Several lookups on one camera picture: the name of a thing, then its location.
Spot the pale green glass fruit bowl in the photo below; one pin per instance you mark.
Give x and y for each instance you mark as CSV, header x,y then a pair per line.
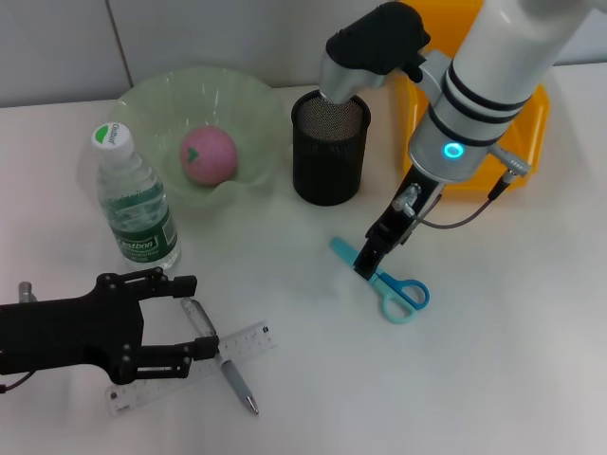
x,y
223,95

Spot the pink peach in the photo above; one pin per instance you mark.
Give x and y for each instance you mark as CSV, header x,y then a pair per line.
x,y
208,156

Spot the grey clear ballpoint pen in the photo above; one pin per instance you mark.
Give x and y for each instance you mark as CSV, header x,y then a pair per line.
x,y
239,386

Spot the clear green-label water bottle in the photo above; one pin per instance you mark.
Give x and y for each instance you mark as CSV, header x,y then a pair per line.
x,y
137,227

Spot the yellow plastic bin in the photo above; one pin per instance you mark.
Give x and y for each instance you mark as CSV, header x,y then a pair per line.
x,y
521,142

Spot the black mesh pen holder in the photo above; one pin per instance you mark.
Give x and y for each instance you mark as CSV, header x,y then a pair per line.
x,y
327,166

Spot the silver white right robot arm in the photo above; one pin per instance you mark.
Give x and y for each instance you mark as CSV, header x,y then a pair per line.
x,y
483,71

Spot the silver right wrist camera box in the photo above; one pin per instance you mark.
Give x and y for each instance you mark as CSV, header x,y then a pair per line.
x,y
374,33

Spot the transparent plastic ruler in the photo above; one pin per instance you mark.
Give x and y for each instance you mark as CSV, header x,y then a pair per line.
x,y
246,339

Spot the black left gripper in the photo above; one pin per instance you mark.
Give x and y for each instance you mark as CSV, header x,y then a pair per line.
x,y
61,332

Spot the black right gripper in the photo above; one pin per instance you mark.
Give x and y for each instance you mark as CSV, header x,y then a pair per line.
x,y
403,223

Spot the blue scissors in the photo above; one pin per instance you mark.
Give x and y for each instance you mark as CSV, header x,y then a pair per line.
x,y
343,251

